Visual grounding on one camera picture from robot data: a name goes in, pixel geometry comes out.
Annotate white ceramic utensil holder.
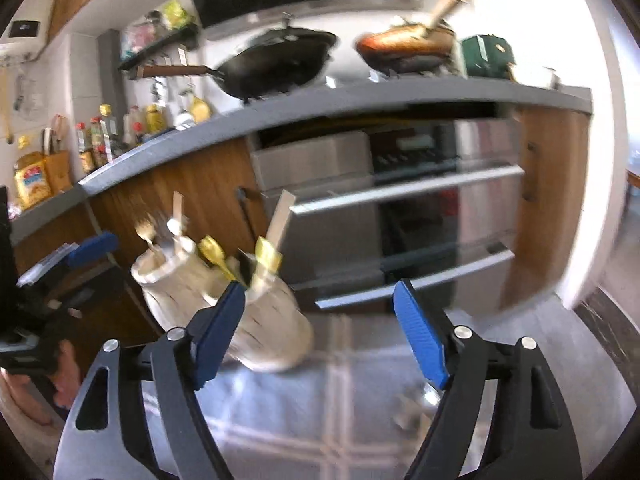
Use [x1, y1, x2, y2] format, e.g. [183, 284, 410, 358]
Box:
[131, 237, 315, 373]

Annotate wooden chopstick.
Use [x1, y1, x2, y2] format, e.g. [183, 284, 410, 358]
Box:
[171, 191, 187, 246]
[265, 189, 299, 247]

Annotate row of condiment bottles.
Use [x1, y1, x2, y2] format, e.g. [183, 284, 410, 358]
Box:
[74, 104, 168, 173]

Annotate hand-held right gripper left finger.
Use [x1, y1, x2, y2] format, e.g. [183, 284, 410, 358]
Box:
[52, 280, 247, 480]

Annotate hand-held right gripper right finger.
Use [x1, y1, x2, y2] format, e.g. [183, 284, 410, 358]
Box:
[392, 278, 586, 480]

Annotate colourful food packets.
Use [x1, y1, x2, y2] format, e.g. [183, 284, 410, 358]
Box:
[122, 0, 197, 53]

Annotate metal hanging ladle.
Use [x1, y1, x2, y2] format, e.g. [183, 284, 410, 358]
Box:
[172, 94, 196, 128]

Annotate black wok wooden handle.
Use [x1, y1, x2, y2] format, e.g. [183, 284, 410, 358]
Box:
[135, 12, 340, 106]

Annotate blue striped cloth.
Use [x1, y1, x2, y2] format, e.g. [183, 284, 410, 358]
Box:
[140, 310, 626, 480]

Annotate black wall shelf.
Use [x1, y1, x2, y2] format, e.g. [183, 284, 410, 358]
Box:
[117, 25, 201, 72]

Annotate white container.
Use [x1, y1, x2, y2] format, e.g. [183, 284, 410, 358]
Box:
[515, 65, 561, 91]

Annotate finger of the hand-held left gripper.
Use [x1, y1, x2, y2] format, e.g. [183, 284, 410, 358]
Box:
[16, 231, 120, 289]
[20, 264, 129, 329]

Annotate stainless steel oven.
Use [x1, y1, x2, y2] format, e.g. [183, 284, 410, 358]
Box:
[247, 115, 526, 311]

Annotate silver spoon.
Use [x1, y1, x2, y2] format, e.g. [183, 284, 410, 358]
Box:
[392, 385, 443, 433]

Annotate small black wall panel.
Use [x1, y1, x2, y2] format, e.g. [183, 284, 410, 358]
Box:
[9, 19, 42, 40]

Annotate yellow food packet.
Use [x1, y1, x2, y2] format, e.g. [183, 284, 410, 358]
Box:
[14, 152, 53, 211]

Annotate brown paper bag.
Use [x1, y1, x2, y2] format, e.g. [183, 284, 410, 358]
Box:
[42, 115, 73, 193]

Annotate narrow wooden base cabinet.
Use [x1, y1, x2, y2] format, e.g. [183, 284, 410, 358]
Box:
[500, 107, 591, 311]

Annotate person's left hand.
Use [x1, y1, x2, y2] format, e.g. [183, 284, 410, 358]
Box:
[0, 339, 85, 427]

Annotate black cabinet handle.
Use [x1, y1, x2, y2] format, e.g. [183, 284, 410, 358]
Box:
[236, 186, 261, 241]

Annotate wide wooden base cabinet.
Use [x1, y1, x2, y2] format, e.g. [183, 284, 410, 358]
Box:
[15, 137, 273, 341]

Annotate grey kitchen countertop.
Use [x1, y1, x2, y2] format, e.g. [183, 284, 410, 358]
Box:
[10, 77, 593, 246]

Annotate yellow tulip spoon green handle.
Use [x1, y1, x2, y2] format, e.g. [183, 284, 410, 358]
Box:
[252, 237, 283, 291]
[197, 235, 238, 281]

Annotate green box on counter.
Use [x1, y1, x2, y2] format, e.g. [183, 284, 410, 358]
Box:
[460, 34, 518, 81]

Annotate orange frying pan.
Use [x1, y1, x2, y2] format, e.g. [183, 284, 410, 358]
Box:
[354, 0, 471, 73]

